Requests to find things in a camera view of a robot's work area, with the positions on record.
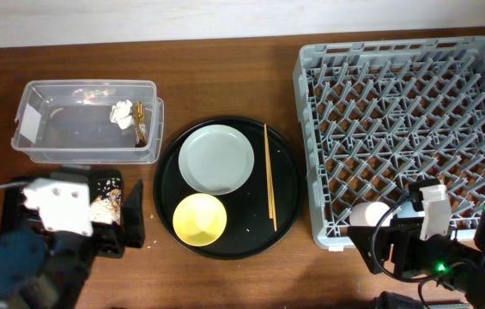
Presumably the food scraps pile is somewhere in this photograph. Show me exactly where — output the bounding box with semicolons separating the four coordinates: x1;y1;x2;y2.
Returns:
89;178;122;225

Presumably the pink cup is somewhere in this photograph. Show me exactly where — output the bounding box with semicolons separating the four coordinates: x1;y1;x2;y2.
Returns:
349;202;391;227

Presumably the yellow bowl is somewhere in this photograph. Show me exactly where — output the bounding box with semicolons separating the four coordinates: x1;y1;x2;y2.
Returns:
173;193;227;247

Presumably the gold snack wrapper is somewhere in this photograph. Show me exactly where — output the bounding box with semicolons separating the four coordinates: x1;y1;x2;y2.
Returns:
133;102;148;148

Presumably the grey round plate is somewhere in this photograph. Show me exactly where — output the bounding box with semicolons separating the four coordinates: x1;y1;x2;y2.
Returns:
179;124;255;195

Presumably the wooden chopstick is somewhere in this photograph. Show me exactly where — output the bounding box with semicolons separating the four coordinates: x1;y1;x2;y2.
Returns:
264;124;273;220
270;162;277;232

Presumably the white tissue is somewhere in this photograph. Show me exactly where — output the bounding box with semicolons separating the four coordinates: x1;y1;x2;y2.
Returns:
109;100;134;130

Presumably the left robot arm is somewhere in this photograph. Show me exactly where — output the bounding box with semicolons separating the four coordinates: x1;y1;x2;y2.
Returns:
0;167;145;308

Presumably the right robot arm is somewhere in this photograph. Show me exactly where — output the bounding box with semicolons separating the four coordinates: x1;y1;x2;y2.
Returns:
348;179;485;308

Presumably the grey dishwasher rack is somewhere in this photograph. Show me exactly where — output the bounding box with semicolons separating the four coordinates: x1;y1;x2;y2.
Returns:
293;36;485;251

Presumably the black rectangular tray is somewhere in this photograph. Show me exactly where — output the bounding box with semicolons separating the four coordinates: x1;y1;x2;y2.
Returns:
0;169;125;258

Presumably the clear plastic storage bin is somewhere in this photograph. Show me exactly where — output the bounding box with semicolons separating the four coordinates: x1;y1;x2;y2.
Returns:
11;79;165;164

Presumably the round black serving tray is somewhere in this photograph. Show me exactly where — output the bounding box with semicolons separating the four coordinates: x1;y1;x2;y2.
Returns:
154;117;305;260

